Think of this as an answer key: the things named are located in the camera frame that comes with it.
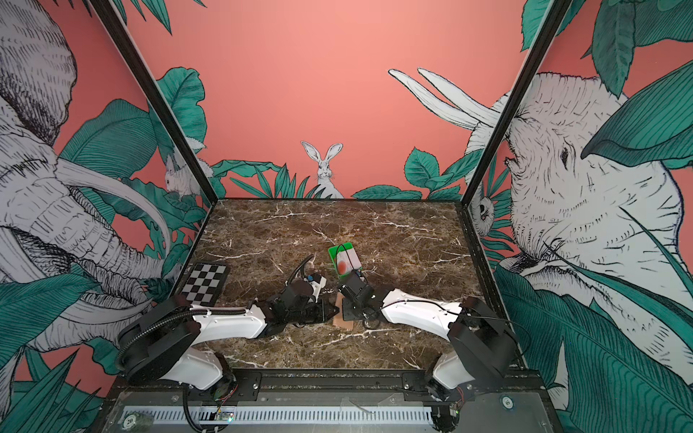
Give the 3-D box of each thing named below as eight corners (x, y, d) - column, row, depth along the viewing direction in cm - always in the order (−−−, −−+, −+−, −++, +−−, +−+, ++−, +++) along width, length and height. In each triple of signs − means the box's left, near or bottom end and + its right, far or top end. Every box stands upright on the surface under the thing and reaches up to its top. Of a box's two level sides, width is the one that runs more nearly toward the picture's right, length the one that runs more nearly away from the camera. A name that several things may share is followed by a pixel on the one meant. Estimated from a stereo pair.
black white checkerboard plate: (182, 307, 91) (176, 302, 88) (199, 267, 100) (194, 262, 97) (216, 307, 91) (211, 302, 88) (230, 267, 101) (226, 262, 98)
